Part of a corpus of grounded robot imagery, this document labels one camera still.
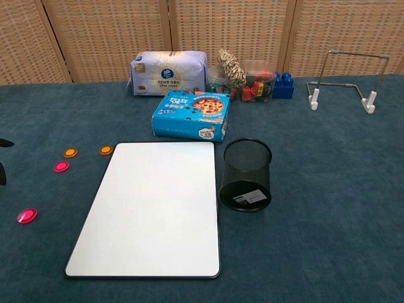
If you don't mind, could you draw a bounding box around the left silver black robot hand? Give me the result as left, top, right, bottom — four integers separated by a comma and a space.
0, 138, 15, 187

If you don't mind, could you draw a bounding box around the white rectangular board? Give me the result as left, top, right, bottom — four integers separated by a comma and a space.
64, 141, 222, 280

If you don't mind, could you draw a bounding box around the woven folding screen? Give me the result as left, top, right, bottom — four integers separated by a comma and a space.
0, 0, 404, 86

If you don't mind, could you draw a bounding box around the white blue snack bag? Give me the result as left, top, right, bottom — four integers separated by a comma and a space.
125, 50, 208, 97

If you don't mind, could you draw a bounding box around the blue cookie box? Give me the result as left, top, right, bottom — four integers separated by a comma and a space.
151, 89, 230, 143

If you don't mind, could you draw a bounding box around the clear round jar of clips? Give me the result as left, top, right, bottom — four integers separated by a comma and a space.
206, 66, 236, 102

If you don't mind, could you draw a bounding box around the black mesh pen holder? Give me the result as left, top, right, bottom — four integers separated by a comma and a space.
218, 138, 273, 213

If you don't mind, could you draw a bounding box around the clear box of red pieces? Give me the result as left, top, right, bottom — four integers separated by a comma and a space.
241, 59, 276, 104

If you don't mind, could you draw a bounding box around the blue building block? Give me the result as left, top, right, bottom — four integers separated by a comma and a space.
272, 71, 295, 100

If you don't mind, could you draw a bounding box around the blue felt table cover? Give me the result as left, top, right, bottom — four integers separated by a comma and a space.
0, 73, 404, 303

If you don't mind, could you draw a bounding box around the braided rope bundle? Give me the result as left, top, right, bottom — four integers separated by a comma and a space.
217, 49, 247, 90

